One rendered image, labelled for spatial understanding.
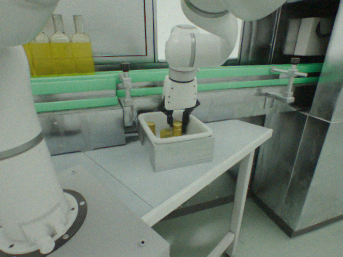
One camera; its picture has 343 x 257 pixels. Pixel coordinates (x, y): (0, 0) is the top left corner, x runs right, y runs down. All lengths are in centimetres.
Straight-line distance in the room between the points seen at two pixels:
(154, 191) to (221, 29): 36
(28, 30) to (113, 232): 30
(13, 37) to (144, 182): 40
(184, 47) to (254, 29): 77
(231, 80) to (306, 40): 56
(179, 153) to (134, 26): 56
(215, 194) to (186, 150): 92
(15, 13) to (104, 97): 47
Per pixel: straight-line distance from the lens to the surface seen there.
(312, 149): 120
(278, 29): 130
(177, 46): 48
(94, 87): 66
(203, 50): 49
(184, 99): 63
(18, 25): 23
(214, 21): 37
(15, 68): 32
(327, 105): 113
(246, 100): 97
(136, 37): 92
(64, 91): 66
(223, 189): 147
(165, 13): 96
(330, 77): 112
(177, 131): 69
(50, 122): 68
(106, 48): 91
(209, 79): 87
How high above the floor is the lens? 107
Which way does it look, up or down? 24 degrees down
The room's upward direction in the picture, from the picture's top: straight up
